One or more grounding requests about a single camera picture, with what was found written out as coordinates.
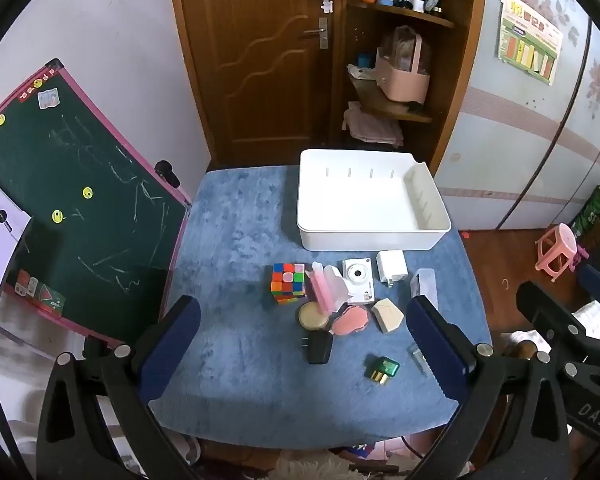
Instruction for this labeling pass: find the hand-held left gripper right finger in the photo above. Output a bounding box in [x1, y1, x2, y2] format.
[406, 296, 571, 480]

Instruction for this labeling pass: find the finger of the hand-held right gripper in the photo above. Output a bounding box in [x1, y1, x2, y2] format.
[516, 280, 589, 367]

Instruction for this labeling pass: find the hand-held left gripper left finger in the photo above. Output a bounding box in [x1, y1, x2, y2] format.
[37, 295, 202, 480]

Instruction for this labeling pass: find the white charger block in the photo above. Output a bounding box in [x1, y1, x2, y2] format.
[376, 250, 409, 289]

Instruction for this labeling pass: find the pink hair roller clip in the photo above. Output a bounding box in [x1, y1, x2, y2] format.
[307, 261, 337, 314]

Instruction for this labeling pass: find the multicoloured puzzle cube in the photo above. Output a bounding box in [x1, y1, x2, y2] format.
[271, 262, 308, 305]

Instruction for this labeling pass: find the white plastic storage tray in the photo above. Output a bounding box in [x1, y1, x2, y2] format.
[297, 149, 452, 252]

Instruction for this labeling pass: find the small clear comb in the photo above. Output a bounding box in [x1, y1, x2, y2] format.
[407, 344, 433, 376]

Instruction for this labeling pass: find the light cloth pile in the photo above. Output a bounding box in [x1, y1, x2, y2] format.
[572, 302, 600, 344]

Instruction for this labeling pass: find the green plug adapter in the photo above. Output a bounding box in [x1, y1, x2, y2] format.
[365, 355, 400, 386]

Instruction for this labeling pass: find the beige angular box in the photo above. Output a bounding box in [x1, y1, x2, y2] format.
[371, 298, 405, 334]

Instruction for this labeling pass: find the translucent rectangular case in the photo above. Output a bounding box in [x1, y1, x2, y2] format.
[410, 268, 438, 311]

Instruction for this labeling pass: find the pink plastic stool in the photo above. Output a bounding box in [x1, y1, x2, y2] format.
[536, 224, 589, 286]

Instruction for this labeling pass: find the pink scalloped case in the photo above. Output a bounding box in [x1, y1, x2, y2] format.
[331, 306, 370, 337]

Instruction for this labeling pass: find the green bag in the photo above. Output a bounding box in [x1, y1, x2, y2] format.
[572, 185, 600, 241]

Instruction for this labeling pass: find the black charger plug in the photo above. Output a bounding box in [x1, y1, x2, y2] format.
[301, 332, 333, 365]

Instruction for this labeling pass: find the blue fuzzy mat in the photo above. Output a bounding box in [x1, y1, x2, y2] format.
[147, 165, 493, 453]

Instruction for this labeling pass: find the round beige compact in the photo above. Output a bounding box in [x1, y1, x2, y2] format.
[298, 301, 331, 331]

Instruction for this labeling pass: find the floral sliding wardrobe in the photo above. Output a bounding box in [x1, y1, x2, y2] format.
[432, 0, 600, 232]

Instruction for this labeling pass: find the black easel clamp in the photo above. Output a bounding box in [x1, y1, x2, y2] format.
[155, 160, 182, 189]

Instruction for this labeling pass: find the white fluffy rug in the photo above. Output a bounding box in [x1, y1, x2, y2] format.
[275, 452, 348, 480]

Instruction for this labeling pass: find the white perforated panel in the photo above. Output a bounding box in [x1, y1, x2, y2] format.
[0, 167, 32, 311]

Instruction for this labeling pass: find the pink folded cloth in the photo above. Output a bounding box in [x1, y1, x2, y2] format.
[342, 101, 404, 147]

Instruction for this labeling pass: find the crumpled plastic bag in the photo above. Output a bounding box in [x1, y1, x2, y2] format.
[347, 63, 379, 84]

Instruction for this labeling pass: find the brown wooden door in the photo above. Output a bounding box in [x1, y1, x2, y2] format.
[167, 0, 343, 167]

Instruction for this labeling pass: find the small white camera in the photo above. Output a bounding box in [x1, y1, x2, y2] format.
[342, 258, 376, 306]

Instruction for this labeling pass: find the green chalkboard pink frame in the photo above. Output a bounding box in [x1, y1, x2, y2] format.
[0, 58, 193, 346]

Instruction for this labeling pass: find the pink handled basket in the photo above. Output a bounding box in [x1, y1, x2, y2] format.
[375, 25, 432, 104]

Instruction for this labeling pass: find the green wall poster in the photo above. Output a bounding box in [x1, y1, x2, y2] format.
[496, 0, 564, 86]

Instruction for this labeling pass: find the metal door handle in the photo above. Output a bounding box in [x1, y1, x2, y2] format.
[302, 17, 329, 50]

